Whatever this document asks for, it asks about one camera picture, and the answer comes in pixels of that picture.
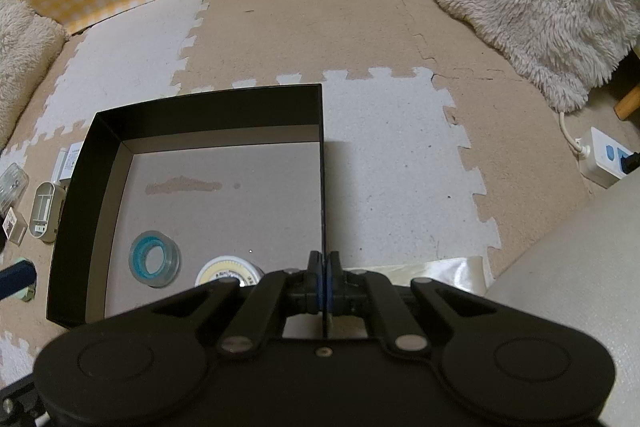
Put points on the UV gel polish box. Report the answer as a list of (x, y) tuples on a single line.
[(14, 226)]

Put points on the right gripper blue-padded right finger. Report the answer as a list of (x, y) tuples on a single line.
[(365, 304)]

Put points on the grey plastic tray part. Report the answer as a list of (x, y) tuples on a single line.
[(46, 212)]

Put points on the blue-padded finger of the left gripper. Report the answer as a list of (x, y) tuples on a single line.
[(16, 277)]

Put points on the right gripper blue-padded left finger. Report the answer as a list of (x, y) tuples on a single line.
[(285, 304)]

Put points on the left white fluffy pillow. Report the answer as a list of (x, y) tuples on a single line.
[(30, 43)]

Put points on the beige cushion seat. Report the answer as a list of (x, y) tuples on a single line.
[(585, 274)]

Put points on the teal tape roll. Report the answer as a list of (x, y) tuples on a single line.
[(154, 259)]

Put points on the black cardboard box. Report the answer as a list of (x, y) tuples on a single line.
[(235, 172)]

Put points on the round yellow tin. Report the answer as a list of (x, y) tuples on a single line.
[(229, 267)]

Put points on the mint green round object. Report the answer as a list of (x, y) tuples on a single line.
[(27, 293)]

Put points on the clear plastic container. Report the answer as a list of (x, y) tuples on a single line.
[(13, 183)]

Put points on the white power strip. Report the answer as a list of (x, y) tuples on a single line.
[(601, 160)]

